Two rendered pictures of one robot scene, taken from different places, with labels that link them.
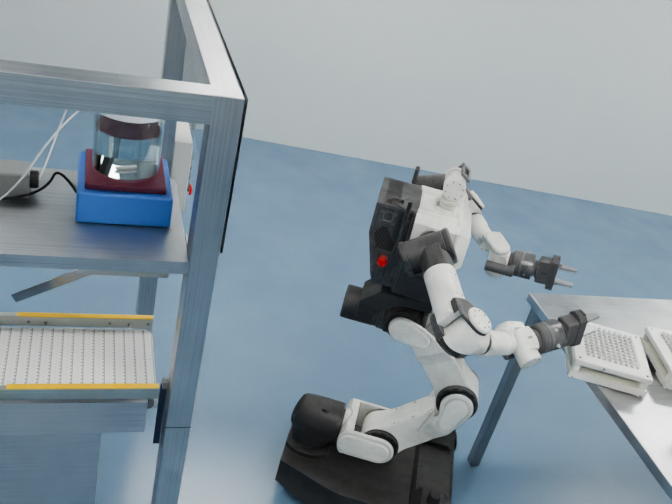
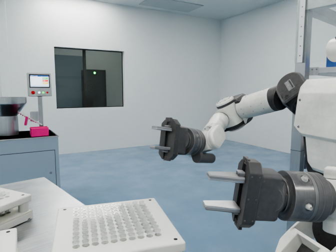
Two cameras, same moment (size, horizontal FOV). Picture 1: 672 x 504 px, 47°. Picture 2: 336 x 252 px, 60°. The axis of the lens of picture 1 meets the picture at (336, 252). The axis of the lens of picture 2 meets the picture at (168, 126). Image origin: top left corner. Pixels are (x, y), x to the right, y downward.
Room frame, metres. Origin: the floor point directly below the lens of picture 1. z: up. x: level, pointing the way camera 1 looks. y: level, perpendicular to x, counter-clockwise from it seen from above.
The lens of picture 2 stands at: (2.71, -1.02, 1.20)
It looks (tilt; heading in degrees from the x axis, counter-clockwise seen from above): 7 degrees down; 160
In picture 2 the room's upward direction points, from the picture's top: straight up
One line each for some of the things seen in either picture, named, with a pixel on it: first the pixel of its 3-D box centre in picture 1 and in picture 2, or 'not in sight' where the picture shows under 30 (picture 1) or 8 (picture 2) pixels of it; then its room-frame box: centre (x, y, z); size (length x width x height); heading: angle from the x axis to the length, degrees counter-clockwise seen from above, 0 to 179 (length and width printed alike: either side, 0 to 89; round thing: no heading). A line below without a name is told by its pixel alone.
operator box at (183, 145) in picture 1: (177, 166); not in sight; (2.36, 0.60, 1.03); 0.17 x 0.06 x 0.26; 22
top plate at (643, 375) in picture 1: (607, 349); (114, 227); (2.10, -0.93, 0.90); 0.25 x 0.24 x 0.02; 177
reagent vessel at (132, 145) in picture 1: (129, 128); not in sight; (1.51, 0.50, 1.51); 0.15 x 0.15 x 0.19
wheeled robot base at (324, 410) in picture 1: (370, 451); not in sight; (2.14, -0.31, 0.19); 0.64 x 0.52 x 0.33; 87
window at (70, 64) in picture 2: not in sight; (90, 78); (-3.29, -0.49, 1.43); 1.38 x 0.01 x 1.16; 100
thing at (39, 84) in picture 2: not in sight; (40, 102); (-0.70, -1.25, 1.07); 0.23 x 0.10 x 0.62; 100
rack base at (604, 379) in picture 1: (602, 360); not in sight; (2.10, -0.93, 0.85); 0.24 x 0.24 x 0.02; 87
